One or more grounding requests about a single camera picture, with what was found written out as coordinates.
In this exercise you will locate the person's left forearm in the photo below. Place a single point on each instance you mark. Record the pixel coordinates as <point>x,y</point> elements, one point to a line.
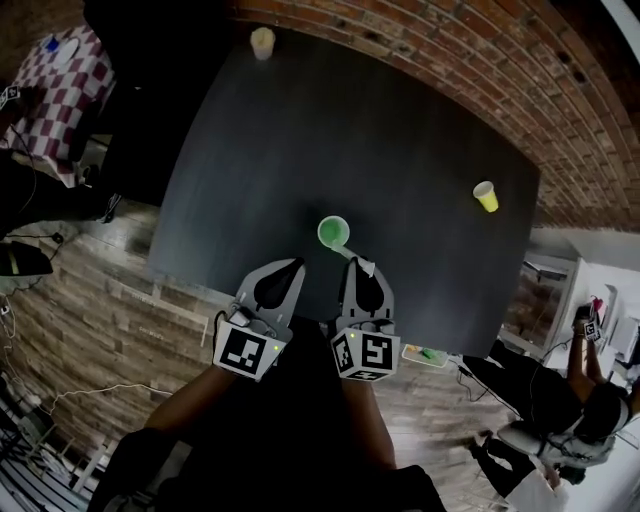
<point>190,400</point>

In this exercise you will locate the checkered cloth covered table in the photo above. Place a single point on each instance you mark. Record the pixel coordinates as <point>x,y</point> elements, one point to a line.
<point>55,110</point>

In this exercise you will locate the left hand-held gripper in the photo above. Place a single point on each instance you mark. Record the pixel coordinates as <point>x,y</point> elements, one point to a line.
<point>240,350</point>

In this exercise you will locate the white plate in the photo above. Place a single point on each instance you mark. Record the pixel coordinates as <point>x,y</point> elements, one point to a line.
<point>69,50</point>

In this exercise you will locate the white plastic spoon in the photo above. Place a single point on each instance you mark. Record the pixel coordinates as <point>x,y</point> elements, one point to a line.
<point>366,266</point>

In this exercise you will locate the beige cup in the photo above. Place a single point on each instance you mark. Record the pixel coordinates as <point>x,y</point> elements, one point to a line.
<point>262,44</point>

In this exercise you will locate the white bin with colourful items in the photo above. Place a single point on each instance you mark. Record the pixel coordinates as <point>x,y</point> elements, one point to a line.
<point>425,354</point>

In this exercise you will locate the green plastic cup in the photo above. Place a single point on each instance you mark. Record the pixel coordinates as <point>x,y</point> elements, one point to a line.
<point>332,231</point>

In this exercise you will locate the black bag with green stripe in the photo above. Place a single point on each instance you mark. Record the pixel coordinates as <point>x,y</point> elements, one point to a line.
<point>22,260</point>

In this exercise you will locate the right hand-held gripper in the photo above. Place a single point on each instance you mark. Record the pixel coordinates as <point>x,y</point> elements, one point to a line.
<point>377,350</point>

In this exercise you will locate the yellow plastic cup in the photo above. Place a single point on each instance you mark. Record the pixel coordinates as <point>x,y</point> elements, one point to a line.
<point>486,197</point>

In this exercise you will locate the black office chair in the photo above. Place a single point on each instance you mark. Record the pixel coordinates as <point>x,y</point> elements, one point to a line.
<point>145,125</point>

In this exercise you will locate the black power adapter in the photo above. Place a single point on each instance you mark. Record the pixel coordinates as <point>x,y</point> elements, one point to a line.
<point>57,237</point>

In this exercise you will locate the grey swivel chair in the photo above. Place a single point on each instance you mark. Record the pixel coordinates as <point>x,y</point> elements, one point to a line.
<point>525,435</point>

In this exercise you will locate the person's right forearm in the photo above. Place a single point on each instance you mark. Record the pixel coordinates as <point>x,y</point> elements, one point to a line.
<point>370,425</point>

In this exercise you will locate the person's dark clothing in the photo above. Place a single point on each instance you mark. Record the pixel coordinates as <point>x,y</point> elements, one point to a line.
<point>290,425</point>

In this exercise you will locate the dark wooden table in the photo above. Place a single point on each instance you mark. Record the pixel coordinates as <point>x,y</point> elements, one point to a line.
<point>350,160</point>

